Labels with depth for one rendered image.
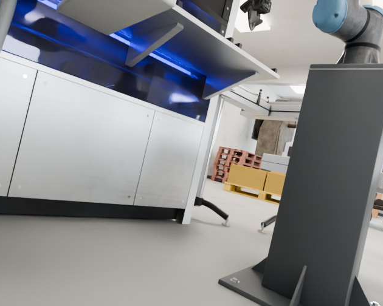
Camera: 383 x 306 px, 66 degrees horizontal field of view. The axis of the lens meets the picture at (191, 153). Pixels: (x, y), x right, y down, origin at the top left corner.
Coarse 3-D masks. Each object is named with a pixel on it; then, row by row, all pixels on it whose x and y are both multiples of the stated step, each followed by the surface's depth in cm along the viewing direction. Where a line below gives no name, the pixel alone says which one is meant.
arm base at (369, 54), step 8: (344, 48) 103; (352, 48) 100; (360, 48) 98; (368, 48) 97; (376, 48) 98; (344, 56) 101; (352, 56) 98; (360, 56) 97; (368, 56) 96; (376, 56) 97
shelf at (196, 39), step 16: (160, 16) 107; (176, 16) 104; (192, 16) 104; (128, 32) 129; (144, 32) 125; (192, 32) 114; (208, 32) 111; (160, 48) 139; (176, 48) 134; (192, 48) 130; (208, 48) 126; (224, 48) 122; (192, 64) 153; (208, 64) 147; (224, 64) 142; (240, 64) 137; (256, 64) 132; (256, 80) 154
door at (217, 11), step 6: (198, 0) 157; (204, 0) 159; (210, 0) 162; (216, 0) 165; (222, 0) 168; (210, 6) 163; (216, 6) 166; (222, 6) 168; (216, 12) 166; (222, 12) 169
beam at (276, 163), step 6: (264, 156) 229; (270, 156) 225; (276, 156) 222; (282, 156) 218; (264, 162) 228; (270, 162) 224; (276, 162) 221; (282, 162) 217; (288, 162) 213; (264, 168) 227; (270, 168) 224; (276, 168) 220; (282, 168) 216; (378, 192) 169
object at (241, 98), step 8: (232, 96) 199; (240, 96) 204; (248, 96) 210; (256, 96) 221; (232, 104) 218; (240, 104) 212; (248, 104) 211; (256, 104) 218; (264, 104) 224; (256, 112) 227; (264, 112) 226
